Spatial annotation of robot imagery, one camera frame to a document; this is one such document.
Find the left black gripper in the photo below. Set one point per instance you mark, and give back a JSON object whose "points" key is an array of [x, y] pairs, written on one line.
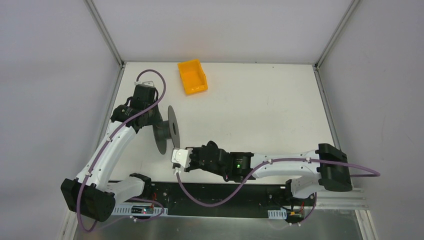
{"points": [[154, 118]]}

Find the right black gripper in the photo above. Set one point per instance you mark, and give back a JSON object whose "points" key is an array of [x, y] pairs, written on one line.
{"points": [[193, 158]]}

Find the black cable spool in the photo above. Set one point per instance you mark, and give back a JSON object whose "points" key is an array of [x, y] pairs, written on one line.
{"points": [[165, 130]]}

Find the yellow plastic bin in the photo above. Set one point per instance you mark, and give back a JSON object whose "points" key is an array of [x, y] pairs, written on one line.
{"points": [[193, 77]]}

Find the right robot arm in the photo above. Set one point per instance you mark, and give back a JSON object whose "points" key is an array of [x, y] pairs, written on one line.
{"points": [[324, 168]]}

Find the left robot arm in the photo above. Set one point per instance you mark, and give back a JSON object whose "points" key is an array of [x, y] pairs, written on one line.
{"points": [[90, 193]]}

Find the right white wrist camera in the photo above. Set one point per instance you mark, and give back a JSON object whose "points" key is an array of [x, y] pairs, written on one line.
{"points": [[180, 158]]}

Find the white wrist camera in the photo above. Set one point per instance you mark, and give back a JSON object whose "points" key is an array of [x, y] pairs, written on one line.
{"points": [[144, 84], [180, 158]]}

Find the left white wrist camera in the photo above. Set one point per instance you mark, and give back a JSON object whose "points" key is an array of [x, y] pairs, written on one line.
{"points": [[144, 84]]}

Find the right white cable duct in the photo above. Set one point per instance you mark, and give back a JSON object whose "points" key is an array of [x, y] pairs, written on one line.
{"points": [[280, 214]]}

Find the white cable duct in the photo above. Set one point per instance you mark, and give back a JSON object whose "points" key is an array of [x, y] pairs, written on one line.
{"points": [[139, 210], [280, 214]]}

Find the left white cable duct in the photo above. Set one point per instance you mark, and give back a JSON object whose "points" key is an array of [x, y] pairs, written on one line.
{"points": [[139, 210]]}

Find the aluminium frame profile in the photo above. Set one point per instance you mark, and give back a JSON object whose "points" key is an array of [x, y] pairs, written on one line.
{"points": [[351, 200]]}

